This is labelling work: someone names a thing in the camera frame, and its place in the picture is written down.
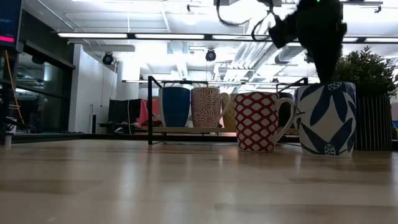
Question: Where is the wooden shelf black frame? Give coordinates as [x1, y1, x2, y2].
[147, 75, 309, 146]

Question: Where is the LED light bar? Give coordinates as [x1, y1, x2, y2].
[57, 32, 398, 44]

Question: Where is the red panel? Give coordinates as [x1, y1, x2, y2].
[136, 98, 161, 127]

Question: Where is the black table frame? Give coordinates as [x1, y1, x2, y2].
[12, 133, 323, 144]

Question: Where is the red lattice pattern mug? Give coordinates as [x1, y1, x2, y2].
[234, 91, 295, 152]

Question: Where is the white mug orange floral pattern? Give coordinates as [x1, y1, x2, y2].
[190, 86, 231, 128]

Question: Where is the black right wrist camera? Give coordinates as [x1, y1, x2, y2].
[268, 12, 300, 50]

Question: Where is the white mug blue leaf pattern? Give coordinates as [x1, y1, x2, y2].
[294, 81, 358, 158]

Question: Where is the black partition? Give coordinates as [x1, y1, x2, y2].
[107, 98, 142, 134]

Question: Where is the computer monitor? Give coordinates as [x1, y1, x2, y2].
[0, 0, 23, 48]

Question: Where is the plain blue mug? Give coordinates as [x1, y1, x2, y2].
[158, 86, 191, 128]

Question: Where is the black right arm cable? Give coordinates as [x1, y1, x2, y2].
[216, 0, 276, 43]

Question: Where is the potted plant striped pot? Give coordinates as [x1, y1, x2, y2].
[332, 45, 398, 152]

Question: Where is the yellow dotted mug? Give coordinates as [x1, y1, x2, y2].
[222, 93, 239, 128]

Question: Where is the yellow cable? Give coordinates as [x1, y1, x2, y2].
[4, 49, 25, 125]

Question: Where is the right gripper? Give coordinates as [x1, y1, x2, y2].
[297, 0, 348, 83]

